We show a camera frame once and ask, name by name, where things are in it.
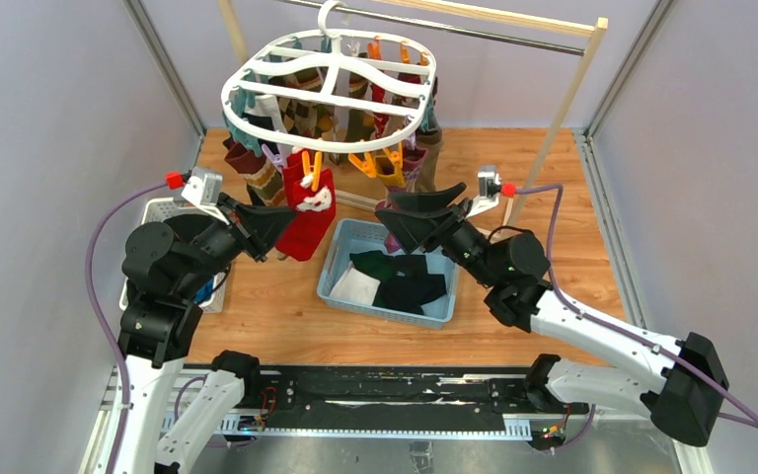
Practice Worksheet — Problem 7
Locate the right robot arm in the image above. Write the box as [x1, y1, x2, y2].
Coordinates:
[376, 186, 729, 447]

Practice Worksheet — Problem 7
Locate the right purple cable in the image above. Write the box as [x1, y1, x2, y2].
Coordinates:
[499, 183, 758, 452]

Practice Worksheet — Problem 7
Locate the white oval clip hanger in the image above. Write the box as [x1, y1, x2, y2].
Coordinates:
[220, 1, 437, 154]

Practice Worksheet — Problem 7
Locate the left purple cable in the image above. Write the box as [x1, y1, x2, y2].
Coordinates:
[84, 171, 188, 474]

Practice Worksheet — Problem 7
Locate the orange clothes peg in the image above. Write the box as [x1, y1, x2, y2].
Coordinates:
[347, 152, 377, 179]
[300, 149, 323, 192]

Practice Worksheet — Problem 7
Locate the white plastic basket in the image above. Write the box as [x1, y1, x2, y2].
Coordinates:
[119, 197, 230, 313]

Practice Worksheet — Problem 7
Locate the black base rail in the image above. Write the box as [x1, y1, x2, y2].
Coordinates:
[237, 365, 589, 435]

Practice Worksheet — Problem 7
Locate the beige striped ribbed sock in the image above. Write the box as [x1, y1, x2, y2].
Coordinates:
[222, 137, 287, 206]

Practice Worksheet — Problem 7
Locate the blue cloth in basket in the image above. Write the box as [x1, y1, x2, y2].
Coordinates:
[193, 277, 217, 305]

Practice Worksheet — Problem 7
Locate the wooden clothes rack frame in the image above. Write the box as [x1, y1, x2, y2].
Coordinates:
[218, 1, 608, 223]

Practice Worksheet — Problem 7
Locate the argyle brown hanging sock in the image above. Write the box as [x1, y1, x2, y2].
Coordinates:
[269, 68, 337, 140]

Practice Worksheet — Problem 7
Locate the dark green sock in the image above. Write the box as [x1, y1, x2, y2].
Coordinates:
[349, 250, 398, 282]

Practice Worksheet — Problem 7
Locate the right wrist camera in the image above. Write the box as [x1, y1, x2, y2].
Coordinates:
[467, 165, 502, 217]

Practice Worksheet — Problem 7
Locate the light blue plastic basket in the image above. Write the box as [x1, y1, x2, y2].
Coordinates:
[317, 218, 460, 330]

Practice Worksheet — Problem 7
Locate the white sock in basket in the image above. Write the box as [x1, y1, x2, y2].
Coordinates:
[330, 268, 381, 306]

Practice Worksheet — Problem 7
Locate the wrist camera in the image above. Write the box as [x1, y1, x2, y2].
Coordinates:
[181, 166, 223, 214]
[467, 165, 502, 217]

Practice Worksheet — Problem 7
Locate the metal rack rod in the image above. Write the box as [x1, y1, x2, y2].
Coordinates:
[273, 0, 586, 57]

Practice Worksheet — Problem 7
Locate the white hanging sock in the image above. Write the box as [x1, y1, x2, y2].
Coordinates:
[243, 94, 287, 133]

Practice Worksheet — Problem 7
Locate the black sock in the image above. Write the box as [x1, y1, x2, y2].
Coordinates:
[373, 255, 448, 315]

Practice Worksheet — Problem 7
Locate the purple cable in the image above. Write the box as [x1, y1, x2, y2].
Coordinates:
[84, 171, 188, 474]
[499, 183, 758, 452]

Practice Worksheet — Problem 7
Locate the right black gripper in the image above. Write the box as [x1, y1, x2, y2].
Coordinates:
[374, 183, 498, 288]

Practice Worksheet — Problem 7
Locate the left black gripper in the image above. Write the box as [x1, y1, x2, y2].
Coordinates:
[176, 190, 298, 296]

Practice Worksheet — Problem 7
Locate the olive tan hanging sock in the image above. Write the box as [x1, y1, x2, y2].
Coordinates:
[415, 127, 443, 193]

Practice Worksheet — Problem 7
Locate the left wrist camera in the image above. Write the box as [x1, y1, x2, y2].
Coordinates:
[181, 166, 223, 214]

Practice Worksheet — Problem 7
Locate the lilac clothes peg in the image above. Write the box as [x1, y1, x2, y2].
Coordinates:
[261, 144, 288, 174]

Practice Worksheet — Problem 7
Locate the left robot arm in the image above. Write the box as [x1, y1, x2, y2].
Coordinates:
[98, 194, 297, 473]

